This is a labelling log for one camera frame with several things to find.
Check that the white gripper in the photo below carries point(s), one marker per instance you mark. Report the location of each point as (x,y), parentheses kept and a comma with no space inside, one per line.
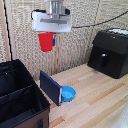
(51,22)

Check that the red plastic cup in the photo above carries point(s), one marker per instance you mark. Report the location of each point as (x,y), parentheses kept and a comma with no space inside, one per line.
(45,41)

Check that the dark blue book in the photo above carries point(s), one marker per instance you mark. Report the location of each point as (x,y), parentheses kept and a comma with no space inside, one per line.
(50,87)

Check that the blue plastic bowl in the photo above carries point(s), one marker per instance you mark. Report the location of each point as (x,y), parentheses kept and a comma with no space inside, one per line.
(68,93)

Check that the black fabric storage bin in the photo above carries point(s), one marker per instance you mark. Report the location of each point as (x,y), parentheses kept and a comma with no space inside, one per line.
(16,96)

